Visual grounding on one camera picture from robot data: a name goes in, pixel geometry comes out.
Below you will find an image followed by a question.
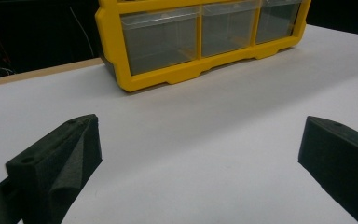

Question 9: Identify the yellow drawer organizer cabinet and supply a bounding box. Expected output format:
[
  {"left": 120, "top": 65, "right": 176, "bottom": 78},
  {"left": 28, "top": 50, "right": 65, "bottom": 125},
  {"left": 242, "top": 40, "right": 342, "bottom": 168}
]
[{"left": 94, "top": 0, "right": 312, "bottom": 93}]

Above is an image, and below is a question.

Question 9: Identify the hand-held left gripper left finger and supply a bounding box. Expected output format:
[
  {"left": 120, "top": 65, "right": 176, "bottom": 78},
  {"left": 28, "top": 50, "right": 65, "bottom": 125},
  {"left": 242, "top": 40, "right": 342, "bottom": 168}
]
[{"left": 5, "top": 113, "right": 103, "bottom": 224}]

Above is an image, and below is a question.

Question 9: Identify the clear plastic drawer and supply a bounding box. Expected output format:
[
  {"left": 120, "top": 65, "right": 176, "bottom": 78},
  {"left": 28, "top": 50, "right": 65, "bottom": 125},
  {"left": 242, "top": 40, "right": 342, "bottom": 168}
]
[
  {"left": 200, "top": 0, "right": 260, "bottom": 58},
  {"left": 119, "top": 7, "right": 200, "bottom": 77},
  {"left": 255, "top": 0, "right": 302, "bottom": 45}
]

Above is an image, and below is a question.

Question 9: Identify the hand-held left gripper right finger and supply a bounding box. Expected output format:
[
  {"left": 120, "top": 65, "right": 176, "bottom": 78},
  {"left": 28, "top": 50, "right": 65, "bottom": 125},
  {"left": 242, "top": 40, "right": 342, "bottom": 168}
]
[{"left": 297, "top": 115, "right": 358, "bottom": 224}]

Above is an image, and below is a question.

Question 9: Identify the white cable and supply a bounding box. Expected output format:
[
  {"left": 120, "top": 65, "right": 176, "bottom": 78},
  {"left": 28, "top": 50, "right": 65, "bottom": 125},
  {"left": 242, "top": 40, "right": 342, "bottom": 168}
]
[{"left": 69, "top": 6, "right": 96, "bottom": 58}]

